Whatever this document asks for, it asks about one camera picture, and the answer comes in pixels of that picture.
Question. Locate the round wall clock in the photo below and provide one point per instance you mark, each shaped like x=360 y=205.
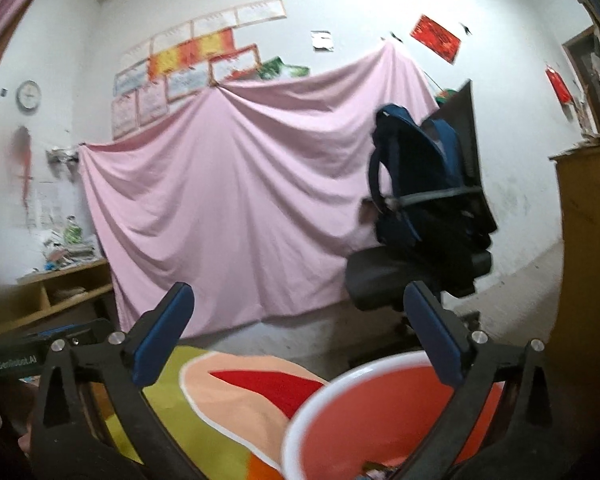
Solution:
x=29 y=94

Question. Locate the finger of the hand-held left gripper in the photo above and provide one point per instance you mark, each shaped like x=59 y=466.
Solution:
x=75 y=331

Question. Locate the wooden shelf unit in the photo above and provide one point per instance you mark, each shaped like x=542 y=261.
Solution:
x=75 y=272

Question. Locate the wall hooks with items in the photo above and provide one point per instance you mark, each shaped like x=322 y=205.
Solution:
x=62 y=155

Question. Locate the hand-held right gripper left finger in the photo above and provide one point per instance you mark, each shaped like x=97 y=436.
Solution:
x=165 y=335

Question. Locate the small red hanging ornament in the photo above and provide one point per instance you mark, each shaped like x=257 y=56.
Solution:
x=559 y=85

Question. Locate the dark wrapper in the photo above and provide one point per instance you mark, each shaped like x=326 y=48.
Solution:
x=380 y=472

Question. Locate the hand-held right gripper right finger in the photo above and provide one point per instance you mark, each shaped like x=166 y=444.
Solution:
x=435 y=340

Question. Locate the green wall poster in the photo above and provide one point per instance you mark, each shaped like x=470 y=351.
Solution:
x=282 y=68

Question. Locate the row of wall posters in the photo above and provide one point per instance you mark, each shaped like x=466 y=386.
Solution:
x=190 y=60

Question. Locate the small white wall paper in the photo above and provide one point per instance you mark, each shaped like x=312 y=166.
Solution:
x=322 y=41

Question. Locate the white wall sheets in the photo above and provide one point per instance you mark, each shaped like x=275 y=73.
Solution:
x=50 y=205

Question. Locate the red wall paper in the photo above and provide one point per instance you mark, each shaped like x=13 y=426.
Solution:
x=436 y=37

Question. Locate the red hanging wall decoration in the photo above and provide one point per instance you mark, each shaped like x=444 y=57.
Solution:
x=22 y=160

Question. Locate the red plastic basin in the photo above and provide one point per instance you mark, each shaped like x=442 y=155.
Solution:
x=360 y=420

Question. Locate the stack of papers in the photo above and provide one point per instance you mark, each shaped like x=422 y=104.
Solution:
x=70 y=247

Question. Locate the black office chair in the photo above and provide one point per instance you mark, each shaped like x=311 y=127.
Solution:
x=405 y=280

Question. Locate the wooden cabinet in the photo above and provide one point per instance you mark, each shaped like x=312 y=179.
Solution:
x=590 y=260

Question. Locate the pink hanging sheet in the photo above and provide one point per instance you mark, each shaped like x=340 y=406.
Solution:
x=230 y=185

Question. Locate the dark blue backpack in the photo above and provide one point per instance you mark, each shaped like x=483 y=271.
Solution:
x=415 y=170

